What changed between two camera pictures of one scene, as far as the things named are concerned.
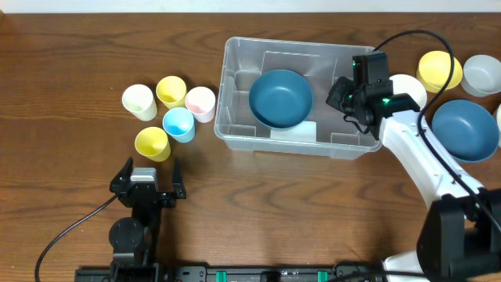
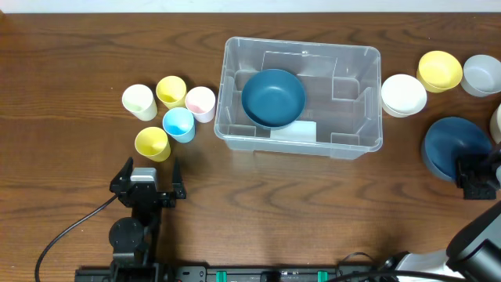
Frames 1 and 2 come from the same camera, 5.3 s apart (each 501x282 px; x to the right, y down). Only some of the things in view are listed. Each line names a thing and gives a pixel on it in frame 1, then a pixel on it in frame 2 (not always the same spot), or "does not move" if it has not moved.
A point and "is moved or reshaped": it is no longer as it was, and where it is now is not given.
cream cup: (138, 100) does not move
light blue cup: (179, 124) does not move
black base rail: (242, 272) does not move
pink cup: (200, 102) does not move
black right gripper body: (339, 94) → (473, 177)
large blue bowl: (466, 130) is moved or reshaped
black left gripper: (145, 192) does not move
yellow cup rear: (172, 92) does not move
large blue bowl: (280, 99) is moved or reshaped
